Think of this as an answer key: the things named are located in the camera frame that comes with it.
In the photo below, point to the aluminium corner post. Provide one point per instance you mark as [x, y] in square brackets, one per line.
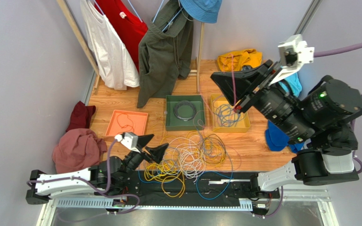
[307, 17]

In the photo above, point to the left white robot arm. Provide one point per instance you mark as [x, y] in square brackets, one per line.
[107, 179]

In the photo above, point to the yellow garment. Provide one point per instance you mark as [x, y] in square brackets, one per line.
[236, 60]

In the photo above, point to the yellow plastic tray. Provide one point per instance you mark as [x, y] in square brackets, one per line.
[224, 119]

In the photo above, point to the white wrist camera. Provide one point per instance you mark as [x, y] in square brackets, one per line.
[128, 140]
[294, 53]

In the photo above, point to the dusty pink garment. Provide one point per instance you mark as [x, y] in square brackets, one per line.
[78, 149]

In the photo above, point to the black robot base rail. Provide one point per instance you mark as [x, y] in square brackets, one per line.
[213, 191]

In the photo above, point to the royal blue garment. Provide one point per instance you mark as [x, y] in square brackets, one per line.
[277, 140]

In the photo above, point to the olive green jacket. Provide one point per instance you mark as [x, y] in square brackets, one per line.
[165, 52]

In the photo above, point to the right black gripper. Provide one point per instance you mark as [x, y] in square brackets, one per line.
[258, 88]

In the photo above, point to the green plastic tray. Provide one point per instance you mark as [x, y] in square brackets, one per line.
[184, 113]

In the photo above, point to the white tank top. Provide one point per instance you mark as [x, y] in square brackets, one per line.
[116, 67]

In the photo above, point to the wooden clothes rack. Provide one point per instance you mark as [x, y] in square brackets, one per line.
[96, 77]

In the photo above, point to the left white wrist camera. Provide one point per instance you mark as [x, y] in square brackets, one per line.
[128, 140]

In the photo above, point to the orange plastic tray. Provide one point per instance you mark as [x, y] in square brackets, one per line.
[127, 121]

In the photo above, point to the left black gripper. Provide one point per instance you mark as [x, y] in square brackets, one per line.
[157, 152]

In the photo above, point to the red t-shirt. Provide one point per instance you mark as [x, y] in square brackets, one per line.
[129, 27]

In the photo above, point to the dark red garment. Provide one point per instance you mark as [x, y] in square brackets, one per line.
[81, 116]

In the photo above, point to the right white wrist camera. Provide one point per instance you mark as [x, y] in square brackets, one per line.
[294, 53]

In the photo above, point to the blue bucket hat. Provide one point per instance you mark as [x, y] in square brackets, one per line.
[205, 11]

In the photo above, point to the cyan garment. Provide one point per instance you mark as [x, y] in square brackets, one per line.
[292, 83]

